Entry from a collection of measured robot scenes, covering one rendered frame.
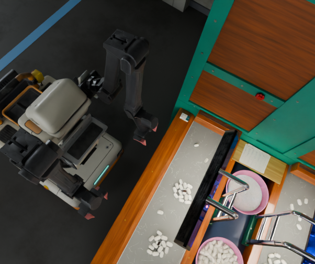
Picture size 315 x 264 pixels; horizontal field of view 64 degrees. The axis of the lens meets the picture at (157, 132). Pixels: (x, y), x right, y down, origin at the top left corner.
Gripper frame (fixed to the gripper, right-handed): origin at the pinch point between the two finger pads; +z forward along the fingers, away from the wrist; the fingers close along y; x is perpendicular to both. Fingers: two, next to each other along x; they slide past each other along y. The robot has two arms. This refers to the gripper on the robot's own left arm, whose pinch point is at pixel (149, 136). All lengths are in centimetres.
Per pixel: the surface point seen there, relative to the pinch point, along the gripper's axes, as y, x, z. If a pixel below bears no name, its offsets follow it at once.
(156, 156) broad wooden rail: 0.1, 3.8, 24.1
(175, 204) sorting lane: -17.1, -16.8, 37.3
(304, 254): -11, -83, 28
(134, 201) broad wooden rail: -29.6, 0.4, 25.8
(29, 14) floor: 79, 226, -3
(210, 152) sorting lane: 22.9, -19.0, 38.4
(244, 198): 9, -47, 53
